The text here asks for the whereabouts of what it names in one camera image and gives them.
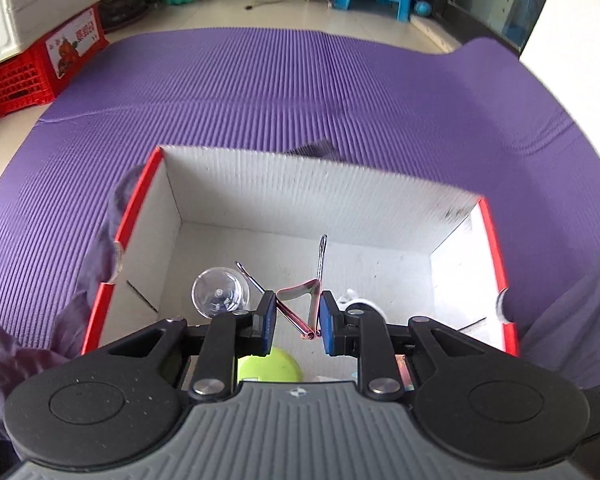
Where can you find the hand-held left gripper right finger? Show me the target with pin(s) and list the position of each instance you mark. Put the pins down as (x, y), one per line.
(327, 324)

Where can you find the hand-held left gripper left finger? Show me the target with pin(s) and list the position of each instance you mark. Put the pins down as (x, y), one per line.
(266, 322)

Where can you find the pink metal binder clip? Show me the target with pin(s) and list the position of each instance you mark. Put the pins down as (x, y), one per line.
(300, 292)

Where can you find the red cardboard box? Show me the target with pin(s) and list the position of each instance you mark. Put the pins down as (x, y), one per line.
(330, 195)

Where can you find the small white toy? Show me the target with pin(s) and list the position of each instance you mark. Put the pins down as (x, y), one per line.
(362, 305)

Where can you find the green ball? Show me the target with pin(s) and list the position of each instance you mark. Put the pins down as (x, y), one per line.
(275, 365)

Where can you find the purple ribbed floor mat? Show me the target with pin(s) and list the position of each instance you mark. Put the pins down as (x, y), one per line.
(280, 100)

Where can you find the purple grey cloth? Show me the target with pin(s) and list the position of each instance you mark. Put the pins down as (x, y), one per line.
(570, 330)

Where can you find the small blue ball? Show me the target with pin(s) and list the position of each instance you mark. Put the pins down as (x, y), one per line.
(423, 8)

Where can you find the red plastic crate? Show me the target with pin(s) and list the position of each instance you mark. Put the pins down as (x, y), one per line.
(15, 80)

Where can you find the dark sliding door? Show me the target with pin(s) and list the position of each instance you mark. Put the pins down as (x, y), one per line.
(500, 0)

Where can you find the white folding crate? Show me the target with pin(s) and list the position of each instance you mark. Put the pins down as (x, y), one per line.
(30, 5)

